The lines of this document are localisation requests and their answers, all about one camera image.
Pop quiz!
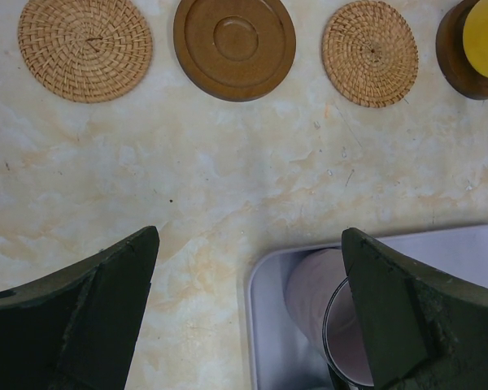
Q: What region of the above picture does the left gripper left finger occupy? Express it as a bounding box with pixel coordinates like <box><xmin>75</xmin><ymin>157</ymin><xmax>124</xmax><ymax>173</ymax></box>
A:
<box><xmin>0</xmin><ymin>226</ymin><xmax>159</xmax><ymax>389</ymax></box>

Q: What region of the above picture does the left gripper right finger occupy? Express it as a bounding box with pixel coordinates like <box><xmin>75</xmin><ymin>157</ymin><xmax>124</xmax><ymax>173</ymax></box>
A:
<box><xmin>342</xmin><ymin>227</ymin><xmax>488</xmax><ymax>389</ymax></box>

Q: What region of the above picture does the smoky purple glass mug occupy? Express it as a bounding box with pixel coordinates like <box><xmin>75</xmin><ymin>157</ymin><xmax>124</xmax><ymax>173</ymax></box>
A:
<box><xmin>285</xmin><ymin>249</ymin><xmax>373</xmax><ymax>388</ymax></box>

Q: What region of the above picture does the wooden coaster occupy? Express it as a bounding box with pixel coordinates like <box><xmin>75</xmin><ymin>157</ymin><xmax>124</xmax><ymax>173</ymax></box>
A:
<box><xmin>173</xmin><ymin>0</ymin><xmax>296</xmax><ymax>102</ymax></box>
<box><xmin>435</xmin><ymin>0</ymin><xmax>488</xmax><ymax>100</ymax></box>

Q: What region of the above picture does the woven rattan coaster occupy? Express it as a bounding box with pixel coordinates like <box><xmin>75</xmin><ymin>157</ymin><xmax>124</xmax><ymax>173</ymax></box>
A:
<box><xmin>321</xmin><ymin>1</ymin><xmax>419</xmax><ymax>108</ymax></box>
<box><xmin>17</xmin><ymin>1</ymin><xmax>153</xmax><ymax>103</ymax></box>

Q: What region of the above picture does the amber yellow glass mug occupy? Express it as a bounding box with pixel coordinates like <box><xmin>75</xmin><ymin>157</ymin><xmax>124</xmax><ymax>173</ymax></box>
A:
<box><xmin>463</xmin><ymin>0</ymin><xmax>488</xmax><ymax>78</ymax></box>

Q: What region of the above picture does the lavender plastic tray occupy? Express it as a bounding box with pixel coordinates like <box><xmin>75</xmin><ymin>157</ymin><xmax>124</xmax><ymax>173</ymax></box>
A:
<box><xmin>246</xmin><ymin>224</ymin><xmax>488</xmax><ymax>389</ymax></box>

